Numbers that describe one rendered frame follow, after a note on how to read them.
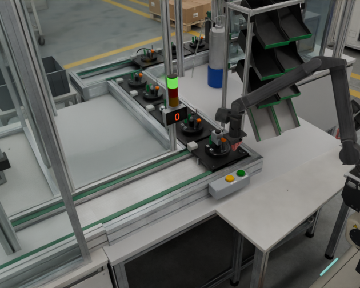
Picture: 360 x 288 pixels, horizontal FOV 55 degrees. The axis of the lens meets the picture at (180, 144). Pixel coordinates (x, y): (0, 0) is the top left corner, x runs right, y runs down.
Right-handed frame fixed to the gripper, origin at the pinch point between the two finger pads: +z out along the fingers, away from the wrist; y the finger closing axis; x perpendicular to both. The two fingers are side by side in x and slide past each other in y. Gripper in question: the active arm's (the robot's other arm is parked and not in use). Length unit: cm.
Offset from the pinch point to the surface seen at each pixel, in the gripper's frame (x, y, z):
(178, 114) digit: -22.5, 18.3, -15.9
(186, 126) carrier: -39.7, 3.6, 7.4
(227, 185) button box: 11.5, 12.6, 9.1
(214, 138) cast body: -13.5, 2.5, 0.4
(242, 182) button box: 12.2, 3.9, 11.3
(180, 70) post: -120, -41, 17
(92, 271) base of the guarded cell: 11, 83, 20
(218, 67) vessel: -88, -56, 6
